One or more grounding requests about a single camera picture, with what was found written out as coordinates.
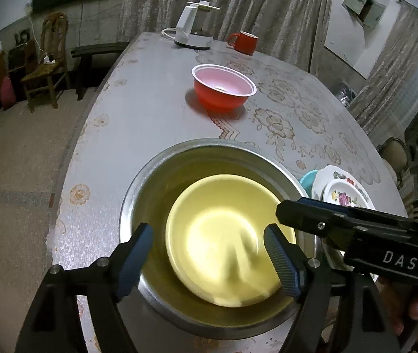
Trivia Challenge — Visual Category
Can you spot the red bowl pink inside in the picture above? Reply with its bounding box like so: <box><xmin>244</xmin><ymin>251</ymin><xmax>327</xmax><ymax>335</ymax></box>
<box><xmin>191</xmin><ymin>64</ymin><xmax>258</xmax><ymax>112</ymax></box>

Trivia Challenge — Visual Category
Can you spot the red mug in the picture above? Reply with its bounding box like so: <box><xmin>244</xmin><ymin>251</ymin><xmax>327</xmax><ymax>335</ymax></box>
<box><xmin>227</xmin><ymin>31</ymin><xmax>258</xmax><ymax>56</ymax></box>

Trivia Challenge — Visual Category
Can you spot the pink bin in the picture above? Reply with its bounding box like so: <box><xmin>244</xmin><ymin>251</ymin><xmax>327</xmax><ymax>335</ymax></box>
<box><xmin>0</xmin><ymin>76</ymin><xmax>16</xmax><ymax>110</ymax></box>

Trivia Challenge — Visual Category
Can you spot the white electric kettle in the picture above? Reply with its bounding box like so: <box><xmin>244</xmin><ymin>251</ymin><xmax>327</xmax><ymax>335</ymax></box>
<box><xmin>173</xmin><ymin>0</ymin><xmax>220</xmax><ymax>50</ymax></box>

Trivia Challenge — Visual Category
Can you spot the right hand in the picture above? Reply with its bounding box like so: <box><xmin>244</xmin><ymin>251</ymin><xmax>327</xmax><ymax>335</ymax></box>
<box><xmin>378</xmin><ymin>277</ymin><xmax>418</xmax><ymax>336</ymax></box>

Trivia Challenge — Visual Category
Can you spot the large floral white plate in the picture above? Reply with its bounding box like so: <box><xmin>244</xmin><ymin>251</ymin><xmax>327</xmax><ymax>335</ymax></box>
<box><xmin>311</xmin><ymin>166</ymin><xmax>375</xmax><ymax>209</ymax></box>

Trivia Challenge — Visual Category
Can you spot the wall electrical box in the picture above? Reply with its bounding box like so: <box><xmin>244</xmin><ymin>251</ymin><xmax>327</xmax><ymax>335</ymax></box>
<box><xmin>341</xmin><ymin>0</ymin><xmax>385</xmax><ymax>29</ymax></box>

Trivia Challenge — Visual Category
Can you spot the beige curtain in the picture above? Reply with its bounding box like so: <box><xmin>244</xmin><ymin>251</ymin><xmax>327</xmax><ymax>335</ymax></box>
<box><xmin>118</xmin><ymin>0</ymin><xmax>332</xmax><ymax>75</ymax></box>

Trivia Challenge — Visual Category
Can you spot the yellow plastic bowl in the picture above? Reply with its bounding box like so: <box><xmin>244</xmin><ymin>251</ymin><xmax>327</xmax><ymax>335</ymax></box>
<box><xmin>165</xmin><ymin>174</ymin><xmax>281</xmax><ymax>308</ymax></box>

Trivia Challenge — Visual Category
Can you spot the wooden chair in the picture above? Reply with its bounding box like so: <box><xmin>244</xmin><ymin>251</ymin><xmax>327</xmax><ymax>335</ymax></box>
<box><xmin>21</xmin><ymin>12</ymin><xmax>69</xmax><ymax>112</ymax></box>

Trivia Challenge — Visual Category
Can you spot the dark wooden bench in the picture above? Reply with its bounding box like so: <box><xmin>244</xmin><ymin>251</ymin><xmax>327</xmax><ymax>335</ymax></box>
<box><xmin>71</xmin><ymin>41</ymin><xmax>129</xmax><ymax>100</ymax></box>

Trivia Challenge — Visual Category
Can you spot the small floral white plate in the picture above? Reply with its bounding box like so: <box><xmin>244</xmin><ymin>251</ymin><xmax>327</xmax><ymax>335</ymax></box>
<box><xmin>322</xmin><ymin>179</ymin><xmax>368</xmax><ymax>208</ymax></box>

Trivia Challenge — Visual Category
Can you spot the blue bowl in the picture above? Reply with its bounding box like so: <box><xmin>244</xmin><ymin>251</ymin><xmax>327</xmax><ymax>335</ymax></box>
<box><xmin>299</xmin><ymin>170</ymin><xmax>319</xmax><ymax>198</ymax></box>

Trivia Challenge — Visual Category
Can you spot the white kettle cable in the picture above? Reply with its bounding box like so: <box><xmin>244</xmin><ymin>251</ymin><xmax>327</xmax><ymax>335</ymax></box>
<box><xmin>160</xmin><ymin>26</ymin><xmax>179</xmax><ymax>42</ymax></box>

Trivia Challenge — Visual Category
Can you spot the gold floral lace tablecloth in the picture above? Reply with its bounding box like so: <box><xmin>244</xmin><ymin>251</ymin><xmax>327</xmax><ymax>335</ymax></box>
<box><xmin>195</xmin><ymin>50</ymin><xmax>381</xmax><ymax>186</ymax></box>

